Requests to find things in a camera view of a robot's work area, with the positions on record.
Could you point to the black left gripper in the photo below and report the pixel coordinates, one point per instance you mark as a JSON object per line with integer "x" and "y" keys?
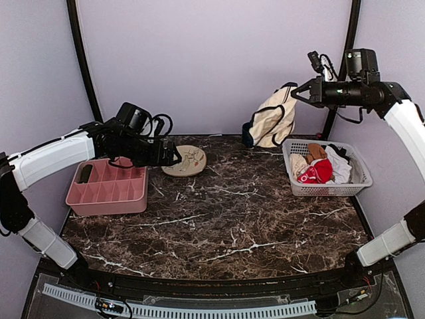
{"x": 155, "y": 157}

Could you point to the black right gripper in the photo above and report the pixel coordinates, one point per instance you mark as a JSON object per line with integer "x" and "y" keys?
{"x": 305, "y": 87}

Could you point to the cream underwear with navy trim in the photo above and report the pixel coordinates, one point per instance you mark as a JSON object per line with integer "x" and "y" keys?
{"x": 274, "y": 120}

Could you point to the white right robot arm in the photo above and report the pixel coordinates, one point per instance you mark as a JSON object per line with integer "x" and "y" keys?
{"x": 391, "y": 103}

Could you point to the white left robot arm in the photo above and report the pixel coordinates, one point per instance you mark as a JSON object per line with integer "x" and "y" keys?
{"x": 90, "y": 141}

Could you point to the bird pattern ceramic plate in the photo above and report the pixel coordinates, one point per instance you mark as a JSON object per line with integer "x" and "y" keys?
{"x": 194, "y": 160}

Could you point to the pink divided organizer box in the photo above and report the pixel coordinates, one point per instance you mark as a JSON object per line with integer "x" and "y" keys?
{"x": 110, "y": 190}

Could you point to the brown garment in basket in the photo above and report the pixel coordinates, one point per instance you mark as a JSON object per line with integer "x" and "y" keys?
{"x": 316, "y": 152}

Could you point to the beige garment in basket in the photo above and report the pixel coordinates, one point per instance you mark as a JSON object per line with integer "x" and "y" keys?
{"x": 298, "y": 165}

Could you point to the dark blue mug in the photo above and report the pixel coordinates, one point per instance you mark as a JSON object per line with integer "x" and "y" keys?
{"x": 247, "y": 138}

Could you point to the red garment in basket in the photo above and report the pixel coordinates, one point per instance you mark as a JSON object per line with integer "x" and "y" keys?
{"x": 319, "y": 171}

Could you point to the black rolled item in organizer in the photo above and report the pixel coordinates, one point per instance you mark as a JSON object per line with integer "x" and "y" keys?
{"x": 85, "y": 173}

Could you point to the white garment in basket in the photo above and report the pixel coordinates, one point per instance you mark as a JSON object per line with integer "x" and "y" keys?
{"x": 340, "y": 163}

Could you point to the white plastic laundry basket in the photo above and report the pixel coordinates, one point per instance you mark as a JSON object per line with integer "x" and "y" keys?
{"x": 360, "y": 177}

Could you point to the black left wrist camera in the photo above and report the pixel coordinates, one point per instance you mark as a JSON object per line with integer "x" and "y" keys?
{"x": 133, "y": 117}

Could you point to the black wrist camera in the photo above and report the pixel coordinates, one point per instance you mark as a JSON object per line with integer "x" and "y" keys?
{"x": 362, "y": 65}
{"x": 133, "y": 117}

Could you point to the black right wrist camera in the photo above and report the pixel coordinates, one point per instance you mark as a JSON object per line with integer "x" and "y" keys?
{"x": 362, "y": 65}

